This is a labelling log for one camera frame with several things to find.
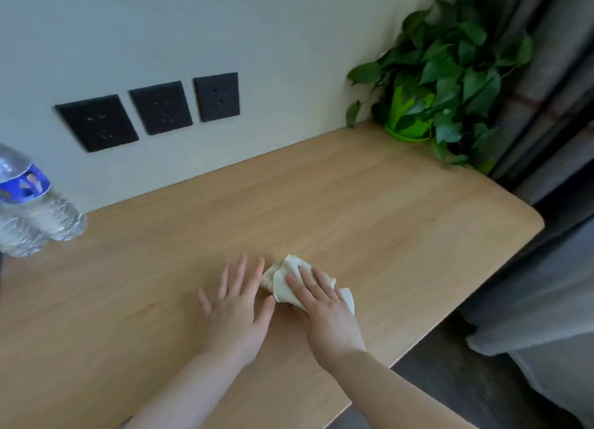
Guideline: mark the clear plastic water bottle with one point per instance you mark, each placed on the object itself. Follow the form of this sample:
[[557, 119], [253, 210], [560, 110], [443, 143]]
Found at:
[[16, 238]]

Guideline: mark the person's left little finger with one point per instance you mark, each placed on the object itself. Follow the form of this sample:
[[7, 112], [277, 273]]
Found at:
[[205, 301]]

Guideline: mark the person's right forearm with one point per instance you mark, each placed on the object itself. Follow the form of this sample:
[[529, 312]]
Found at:
[[394, 394]]

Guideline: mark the blue label water bottle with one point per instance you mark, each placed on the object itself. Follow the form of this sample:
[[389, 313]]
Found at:
[[44, 203]]

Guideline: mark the person's left forearm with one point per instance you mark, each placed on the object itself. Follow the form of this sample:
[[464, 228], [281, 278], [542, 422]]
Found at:
[[195, 391]]

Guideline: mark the person's left hand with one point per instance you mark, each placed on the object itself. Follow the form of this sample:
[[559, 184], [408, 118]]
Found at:
[[234, 319]]

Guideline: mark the green plastic plant pot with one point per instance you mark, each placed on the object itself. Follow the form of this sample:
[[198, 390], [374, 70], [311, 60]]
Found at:
[[408, 118]]

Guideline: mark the person's left thumb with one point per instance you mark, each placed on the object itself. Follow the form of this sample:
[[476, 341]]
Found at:
[[266, 314]]

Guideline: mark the green leafy pothos plant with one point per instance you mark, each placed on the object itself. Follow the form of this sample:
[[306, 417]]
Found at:
[[457, 71]]

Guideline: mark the person's right hand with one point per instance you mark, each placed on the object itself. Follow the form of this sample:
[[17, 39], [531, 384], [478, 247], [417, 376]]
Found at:
[[329, 324]]

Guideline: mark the black wall socket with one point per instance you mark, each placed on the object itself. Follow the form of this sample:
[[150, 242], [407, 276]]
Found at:
[[160, 107], [96, 122], [216, 96]]

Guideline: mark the person's left middle finger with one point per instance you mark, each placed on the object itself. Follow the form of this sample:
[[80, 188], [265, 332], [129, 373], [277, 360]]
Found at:
[[237, 275]]

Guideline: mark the white cleaning cloth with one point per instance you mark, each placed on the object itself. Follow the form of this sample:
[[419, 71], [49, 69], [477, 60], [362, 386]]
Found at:
[[281, 280]]

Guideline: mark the person's right middle finger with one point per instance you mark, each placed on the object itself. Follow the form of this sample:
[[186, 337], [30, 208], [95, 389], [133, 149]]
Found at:
[[311, 282]]

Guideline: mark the grey curtain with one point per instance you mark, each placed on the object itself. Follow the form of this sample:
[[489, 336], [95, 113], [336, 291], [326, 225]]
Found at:
[[547, 118]]

